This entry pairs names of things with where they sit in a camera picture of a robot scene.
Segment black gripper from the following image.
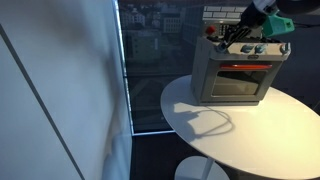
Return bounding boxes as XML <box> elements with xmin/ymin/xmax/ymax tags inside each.
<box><xmin>221</xmin><ymin>3</ymin><xmax>268</xmax><ymax>47</ymax></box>

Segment blue stove dial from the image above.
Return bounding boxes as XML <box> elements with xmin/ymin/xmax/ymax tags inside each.
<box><xmin>254</xmin><ymin>43</ymin><xmax>268</xmax><ymax>55</ymax></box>
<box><xmin>279</xmin><ymin>42</ymin><xmax>292</xmax><ymax>55</ymax></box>
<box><xmin>215</xmin><ymin>42</ymin><xmax>228</xmax><ymax>54</ymax></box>
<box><xmin>240</xmin><ymin>43</ymin><xmax>255</xmax><ymax>54</ymax></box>

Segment red round stove knob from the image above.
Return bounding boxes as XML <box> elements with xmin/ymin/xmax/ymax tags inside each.
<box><xmin>205</xmin><ymin>25</ymin><xmax>217</xmax><ymax>35</ymax></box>

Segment grey toy stove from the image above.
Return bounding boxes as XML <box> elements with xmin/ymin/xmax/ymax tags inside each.
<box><xmin>190</xmin><ymin>5</ymin><xmax>292</xmax><ymax>107</ymax></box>

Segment grey oven door with window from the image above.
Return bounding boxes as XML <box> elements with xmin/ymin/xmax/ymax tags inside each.
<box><xmin>205</xmin><ymin>59</ymin><xmax>284</xmax><ymax>103</ymax></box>

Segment red oven door handle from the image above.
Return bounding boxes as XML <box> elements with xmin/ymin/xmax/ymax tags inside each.
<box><xmin>219</xmin><ymin>63</ymin><xmax>273</xmax><ymax>71</ymax></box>

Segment white table pedestal base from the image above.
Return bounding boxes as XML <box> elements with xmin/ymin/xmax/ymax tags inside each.
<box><xmin>174</xmin><ymin>155</ymin><xmax>231</xmax><ymax>180</ymax></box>

